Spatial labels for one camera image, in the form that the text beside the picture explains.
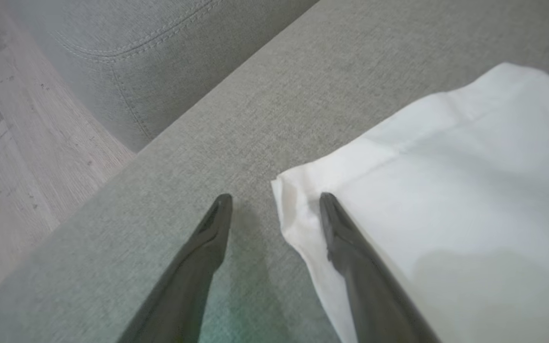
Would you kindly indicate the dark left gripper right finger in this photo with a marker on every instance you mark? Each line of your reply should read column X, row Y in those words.
column 374, row 305

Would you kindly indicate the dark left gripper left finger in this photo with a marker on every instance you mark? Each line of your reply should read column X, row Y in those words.
column 184, row 295

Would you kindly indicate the plain white cloth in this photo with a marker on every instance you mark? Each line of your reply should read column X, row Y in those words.
column 470, row 190

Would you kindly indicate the grey sofa back cushion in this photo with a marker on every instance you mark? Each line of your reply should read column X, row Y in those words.
column 160, row 57

